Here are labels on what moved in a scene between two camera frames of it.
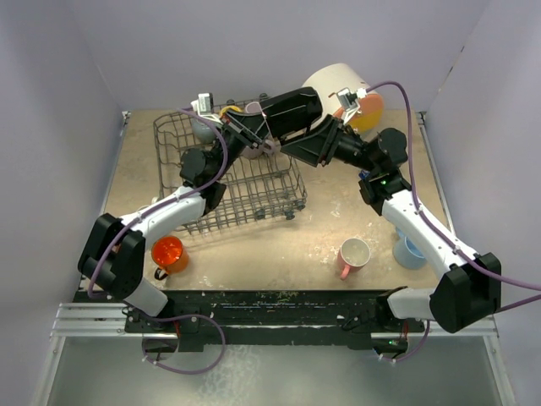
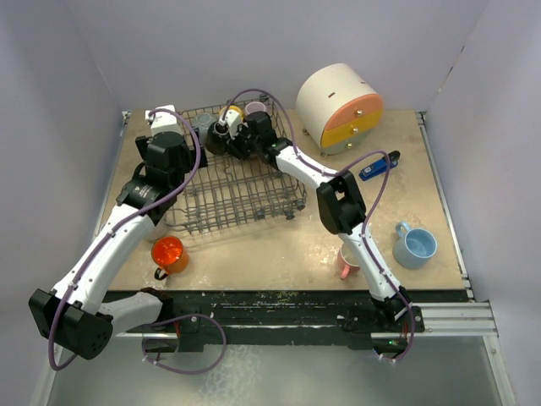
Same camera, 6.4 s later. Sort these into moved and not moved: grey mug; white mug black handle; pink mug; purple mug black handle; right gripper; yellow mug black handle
Moved: white mug black handle; right gripper
Not moved: grey mug; purple mug black handle; yellow mug black handle; pink mug
